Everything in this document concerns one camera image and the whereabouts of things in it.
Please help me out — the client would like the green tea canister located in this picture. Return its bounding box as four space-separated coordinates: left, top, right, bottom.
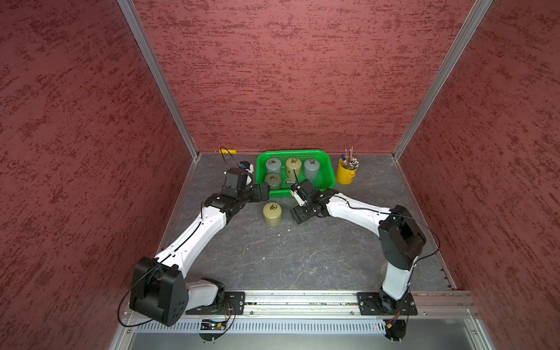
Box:
265 173 282 190

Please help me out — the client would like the beige tea canister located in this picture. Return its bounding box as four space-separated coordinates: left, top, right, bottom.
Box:
285 157 302 179
262 202 282 228

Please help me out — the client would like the grey-blue tea canister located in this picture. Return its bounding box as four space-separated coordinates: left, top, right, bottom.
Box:
265 157 282 174
303 158 321 182

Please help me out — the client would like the beige tea canister back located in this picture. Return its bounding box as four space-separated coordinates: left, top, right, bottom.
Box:
285 157 302 179

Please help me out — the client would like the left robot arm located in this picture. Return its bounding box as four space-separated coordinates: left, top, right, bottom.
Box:
128 183 270 326

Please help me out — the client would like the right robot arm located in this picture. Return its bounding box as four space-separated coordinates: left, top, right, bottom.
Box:
290 185 427 315

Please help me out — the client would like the green plastic basket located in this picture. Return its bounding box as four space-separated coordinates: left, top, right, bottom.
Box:
254 150 335 198

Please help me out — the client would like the yellow metal pencil bucket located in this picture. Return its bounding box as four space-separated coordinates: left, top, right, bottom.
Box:
335 158 357 185

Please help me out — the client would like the aluminium corner profile left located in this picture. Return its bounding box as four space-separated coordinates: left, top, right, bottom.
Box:
118 0 200 161

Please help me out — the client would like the aluminium corner profile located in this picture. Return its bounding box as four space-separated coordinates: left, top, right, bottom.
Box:
392 0 493 163
118 0 200 161

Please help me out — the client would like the aluminium corner profile right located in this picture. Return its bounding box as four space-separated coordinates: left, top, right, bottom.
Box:
392 0 493 163

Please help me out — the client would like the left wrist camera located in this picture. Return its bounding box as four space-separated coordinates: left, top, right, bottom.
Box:
224 161 254 190

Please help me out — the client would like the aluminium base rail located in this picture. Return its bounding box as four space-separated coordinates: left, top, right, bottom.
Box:
108 288 495 350

